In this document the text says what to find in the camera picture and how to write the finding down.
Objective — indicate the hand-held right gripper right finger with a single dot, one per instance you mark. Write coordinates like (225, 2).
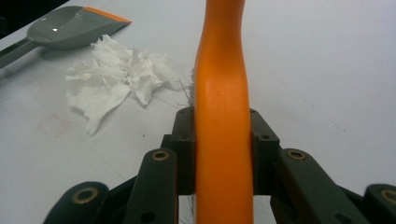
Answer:
(263, 155)

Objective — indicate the grey dustpan with orange edge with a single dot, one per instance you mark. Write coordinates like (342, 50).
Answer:
(62, 31)

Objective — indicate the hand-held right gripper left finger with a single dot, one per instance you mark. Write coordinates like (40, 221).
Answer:
(183, 149)

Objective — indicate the pile of white paper scraps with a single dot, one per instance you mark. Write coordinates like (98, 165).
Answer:
(115, 77)

